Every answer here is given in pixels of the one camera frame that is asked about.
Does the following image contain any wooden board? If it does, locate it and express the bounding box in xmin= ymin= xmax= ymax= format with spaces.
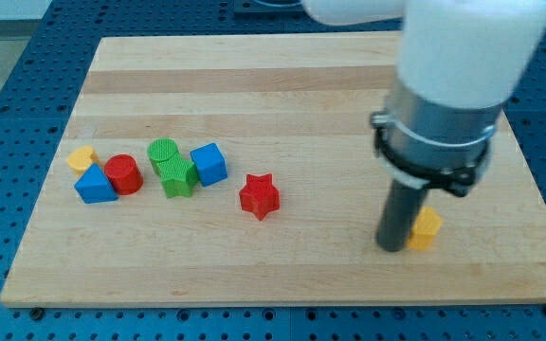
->
xmin=0 ymin=32 xmax=546 ymax=308

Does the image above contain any black cylindrical pointer rod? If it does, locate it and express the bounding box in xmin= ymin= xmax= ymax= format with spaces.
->
xmin=375 ymin=180 xmax=428 ymax=252

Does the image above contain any blue perforated table plate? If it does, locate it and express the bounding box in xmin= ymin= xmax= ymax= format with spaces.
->
xmin=0 ymin=0 xmax=546 ymax=340

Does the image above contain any blue cube block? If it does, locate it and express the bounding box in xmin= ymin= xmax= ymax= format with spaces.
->
xmin=190 ymin=143 xmax=228 ymax=187

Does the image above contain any red star block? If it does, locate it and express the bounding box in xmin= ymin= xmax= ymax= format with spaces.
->
xmin=239 ymin=173 xmax=281 ymax=221

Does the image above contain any red cylinder block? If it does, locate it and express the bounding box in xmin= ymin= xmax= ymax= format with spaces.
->
xmin=104 ymin=154 xmax=143 ymax=195

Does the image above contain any green cylinder block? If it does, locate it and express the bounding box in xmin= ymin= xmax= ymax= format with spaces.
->
xmin=147 ymin=138 xmax=178 ymax=175

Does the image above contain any yellow heart block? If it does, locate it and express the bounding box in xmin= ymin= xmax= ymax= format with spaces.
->
xmin=65 ymin=145 xmax=101 ymax=177

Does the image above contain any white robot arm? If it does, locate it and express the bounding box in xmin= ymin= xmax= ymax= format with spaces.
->
xmin=302 ymin=0 xmax=546 ymax=252

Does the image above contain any yellow pentagon block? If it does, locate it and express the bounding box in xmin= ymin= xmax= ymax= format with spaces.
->
xmin=407 ymin=206 xmax=444 ymax=250

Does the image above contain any blue triangle block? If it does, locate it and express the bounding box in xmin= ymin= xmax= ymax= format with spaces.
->
xmin=74 ymin=163 xmax=118 ymax=204

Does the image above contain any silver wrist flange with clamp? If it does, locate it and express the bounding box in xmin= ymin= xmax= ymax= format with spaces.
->
xmin=371 ymin=79 xmax=501 ymax=197

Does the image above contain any green star block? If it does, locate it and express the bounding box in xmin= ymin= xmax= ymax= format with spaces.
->
xmin=157 ymin=155 xmax=199 ymax=198

